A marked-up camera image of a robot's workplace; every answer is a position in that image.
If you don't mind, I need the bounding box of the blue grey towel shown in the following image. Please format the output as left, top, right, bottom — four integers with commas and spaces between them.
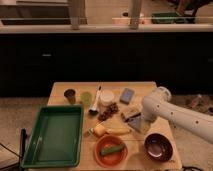
128, 116, 150, 134

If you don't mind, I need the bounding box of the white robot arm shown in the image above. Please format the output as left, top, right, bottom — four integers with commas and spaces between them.
141, 86, 213, 144

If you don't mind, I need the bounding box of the green plastic tray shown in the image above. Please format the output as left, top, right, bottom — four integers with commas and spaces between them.
21, 105, 83, 169

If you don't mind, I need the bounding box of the white round container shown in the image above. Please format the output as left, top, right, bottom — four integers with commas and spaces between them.
100, 90, 114, 106

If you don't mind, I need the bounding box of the blue sponge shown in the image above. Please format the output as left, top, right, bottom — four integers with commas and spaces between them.
120, 88, 134, 104

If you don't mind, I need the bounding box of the dark grape bunch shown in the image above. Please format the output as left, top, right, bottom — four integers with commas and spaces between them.
98, 103, 119, 121

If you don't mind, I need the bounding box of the tan brown block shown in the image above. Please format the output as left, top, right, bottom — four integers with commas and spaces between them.
121, 106, 141, 122

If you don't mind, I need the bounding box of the dark brown cup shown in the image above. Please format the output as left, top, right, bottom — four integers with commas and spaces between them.
64, 89, 76, 104

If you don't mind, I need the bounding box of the orange yellow toy fruit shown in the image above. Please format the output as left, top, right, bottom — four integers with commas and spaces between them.
93, 124, 106, 137

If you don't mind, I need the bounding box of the yellow banana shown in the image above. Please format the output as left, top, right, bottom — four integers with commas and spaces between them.
106, 128, 131, 135

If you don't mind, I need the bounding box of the green cucumber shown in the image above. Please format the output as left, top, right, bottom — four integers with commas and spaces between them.
100, 144, 126, 156

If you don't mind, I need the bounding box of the orange bowl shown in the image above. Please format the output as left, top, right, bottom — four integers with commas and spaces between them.
94, 135, 128, 168

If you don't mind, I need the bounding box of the dark purple bowl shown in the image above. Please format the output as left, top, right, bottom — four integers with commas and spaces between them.
144, 133, 173, 162

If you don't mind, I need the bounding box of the green bin in background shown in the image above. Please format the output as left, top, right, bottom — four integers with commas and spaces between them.
151, 12, 188, 24

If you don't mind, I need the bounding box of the black chair frame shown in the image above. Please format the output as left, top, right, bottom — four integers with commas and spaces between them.
0, 129, 27, 171

